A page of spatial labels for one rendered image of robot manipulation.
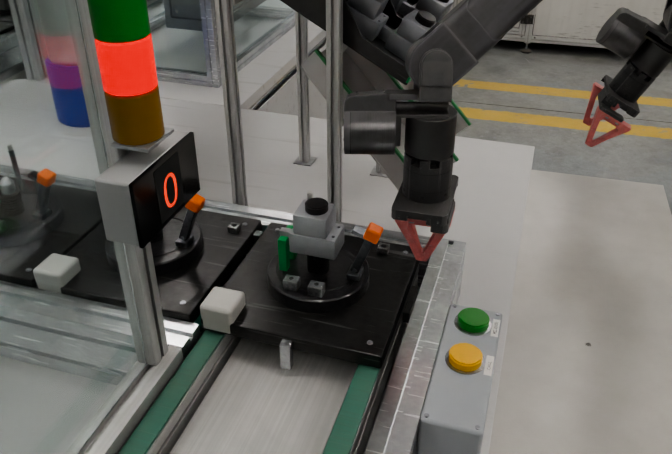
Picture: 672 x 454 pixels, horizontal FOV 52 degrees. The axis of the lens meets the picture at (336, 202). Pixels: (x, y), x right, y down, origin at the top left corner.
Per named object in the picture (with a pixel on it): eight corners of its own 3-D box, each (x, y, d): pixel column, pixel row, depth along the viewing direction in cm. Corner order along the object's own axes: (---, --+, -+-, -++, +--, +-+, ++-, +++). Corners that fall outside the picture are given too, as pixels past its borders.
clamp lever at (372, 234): (363, 268, 93) (384, 227, 89) (359, 277, 91) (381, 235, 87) (339, 256, 93) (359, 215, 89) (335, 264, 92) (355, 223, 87)
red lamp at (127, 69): (167, 80, 66) (161, 30, 64) (140, 99, 62) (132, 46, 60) (122, 74, 68) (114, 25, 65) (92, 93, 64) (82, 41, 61)
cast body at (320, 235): (344, 242, 93) (345, 198, 90) (335, 261, 90) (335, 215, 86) (286, 232, 95) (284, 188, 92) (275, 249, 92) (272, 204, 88)
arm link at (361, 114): (454, 49, 71) (445, 46, 80) (343, 48, 72) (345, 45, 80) (449, 162, 74) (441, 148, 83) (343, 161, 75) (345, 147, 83)
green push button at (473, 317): (489, 321, 90) (491, 309, 89) (486, 341, 87) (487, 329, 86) (459, 315, 91) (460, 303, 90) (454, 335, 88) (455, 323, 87)
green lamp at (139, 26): (161, 29, 64) (153, -26, 61) (131, 45, 60) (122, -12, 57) (114, 24, 65) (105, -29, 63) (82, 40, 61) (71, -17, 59)
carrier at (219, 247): (262, 230, 109) (257, 160, 103) (191, 327, 90) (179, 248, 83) (129, 206, 116) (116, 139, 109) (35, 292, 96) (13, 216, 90)
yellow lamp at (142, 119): (174, 127, 69) (168, 81, 66) (148, 149, 65) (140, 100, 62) (130, 121, 70) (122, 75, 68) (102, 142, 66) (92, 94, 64)
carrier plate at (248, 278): (420, 258, 103) (421, 246, 102) (381, 369, 83) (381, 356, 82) (271, 232, 109) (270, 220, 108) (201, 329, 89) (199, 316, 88)
